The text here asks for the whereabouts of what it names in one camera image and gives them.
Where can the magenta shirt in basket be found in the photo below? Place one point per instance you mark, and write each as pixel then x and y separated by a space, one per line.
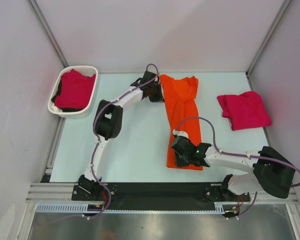
pixel 85 83

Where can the left aluminium corner post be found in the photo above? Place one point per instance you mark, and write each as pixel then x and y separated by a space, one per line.
pixel 43 23

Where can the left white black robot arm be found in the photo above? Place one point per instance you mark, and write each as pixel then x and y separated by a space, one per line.
pixel 107 125

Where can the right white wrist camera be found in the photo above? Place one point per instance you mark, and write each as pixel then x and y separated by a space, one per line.
pixel 180 133

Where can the aluminium frame rail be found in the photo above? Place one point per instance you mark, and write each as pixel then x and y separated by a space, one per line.
pixel 62 192

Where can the orange t shirt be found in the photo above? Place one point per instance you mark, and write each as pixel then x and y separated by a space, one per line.
pixel 179 99

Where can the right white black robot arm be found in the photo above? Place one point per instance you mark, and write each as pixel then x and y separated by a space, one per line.
pixel 269 171

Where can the right aluminium corner post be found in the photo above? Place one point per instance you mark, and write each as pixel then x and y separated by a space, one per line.
pixel 269 34

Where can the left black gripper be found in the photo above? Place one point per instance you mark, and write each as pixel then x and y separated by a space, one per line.
pixel 159 98

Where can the black shirt in basket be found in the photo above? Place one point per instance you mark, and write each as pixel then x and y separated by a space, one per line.
pixel 68 98

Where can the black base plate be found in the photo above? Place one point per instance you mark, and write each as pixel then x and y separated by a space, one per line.
pixel 159 196

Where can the folded magenta t shirt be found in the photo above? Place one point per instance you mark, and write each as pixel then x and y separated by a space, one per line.
pixel 244 111

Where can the white plastic basket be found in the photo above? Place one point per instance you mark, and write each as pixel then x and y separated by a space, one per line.
pixel 85 70

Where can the white slotted cable duct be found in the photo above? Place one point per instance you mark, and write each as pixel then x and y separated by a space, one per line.
pixel 94 208

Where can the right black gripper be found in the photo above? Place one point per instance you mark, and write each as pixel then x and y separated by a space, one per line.
pixel 179 163

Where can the aluminium corner post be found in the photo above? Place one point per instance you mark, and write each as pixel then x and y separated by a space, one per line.
pixel 269 34
pixel 43 23

